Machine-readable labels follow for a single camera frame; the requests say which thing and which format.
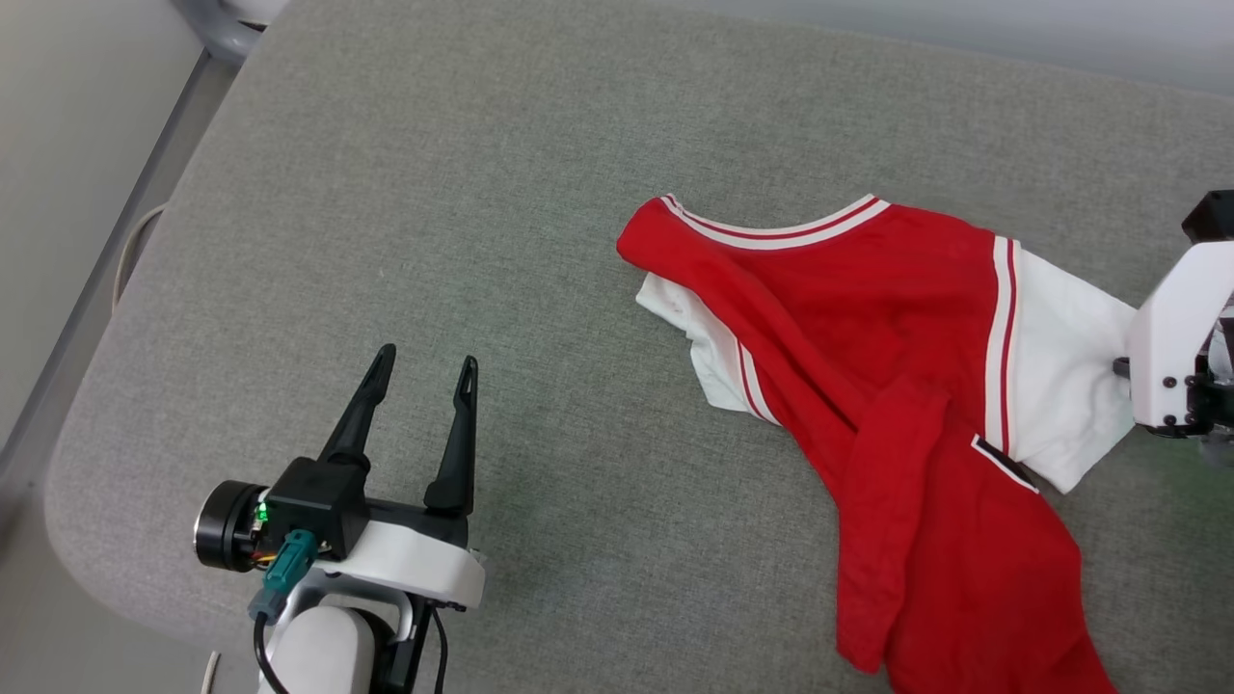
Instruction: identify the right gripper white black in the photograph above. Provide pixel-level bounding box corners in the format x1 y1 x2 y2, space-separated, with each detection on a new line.
1123 239 1234 441

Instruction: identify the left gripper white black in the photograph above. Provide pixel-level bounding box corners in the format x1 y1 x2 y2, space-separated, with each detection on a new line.
318 343 487 613

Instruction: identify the red and white jersey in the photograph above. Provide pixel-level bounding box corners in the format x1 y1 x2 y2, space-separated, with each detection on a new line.
616 193 1140 694

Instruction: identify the grey fabric sofa seat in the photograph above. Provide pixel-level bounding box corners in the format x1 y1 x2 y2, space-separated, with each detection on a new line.
43 0 1234 694

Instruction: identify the grey round furniture base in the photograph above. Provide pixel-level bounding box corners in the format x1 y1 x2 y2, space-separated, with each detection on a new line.
172 0 290 65

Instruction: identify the thin white floor cable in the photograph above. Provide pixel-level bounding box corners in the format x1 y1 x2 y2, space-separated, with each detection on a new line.
110 201 171 311

